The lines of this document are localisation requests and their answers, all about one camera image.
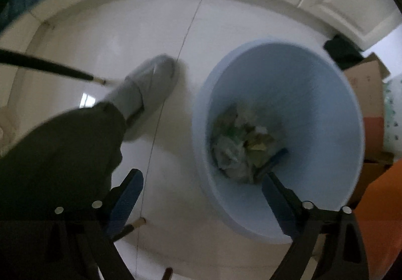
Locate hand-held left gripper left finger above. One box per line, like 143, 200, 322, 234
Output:
40, 168, 144, 280

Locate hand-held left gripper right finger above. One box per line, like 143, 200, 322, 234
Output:
262, 172, 369, 280

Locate pile of wrappers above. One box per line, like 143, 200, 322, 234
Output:
212, 104, 277, 184

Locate light blue trash bin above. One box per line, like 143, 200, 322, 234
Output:
191, 41, 366, 244

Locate person's dark trouser leg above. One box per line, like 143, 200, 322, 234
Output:
0, 101, 127, 280

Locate orange plastic bag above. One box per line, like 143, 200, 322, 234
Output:
353, 117, 402, 280

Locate grey slipper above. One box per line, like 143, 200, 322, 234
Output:
104, 54, 176, 142

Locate cardboard box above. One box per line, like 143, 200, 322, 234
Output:
342, 52, 396, 205

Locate white patterned bag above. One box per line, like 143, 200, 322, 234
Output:
382, 76, 402, 155

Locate black bag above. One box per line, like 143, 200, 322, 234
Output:
323, 34, 365, 70

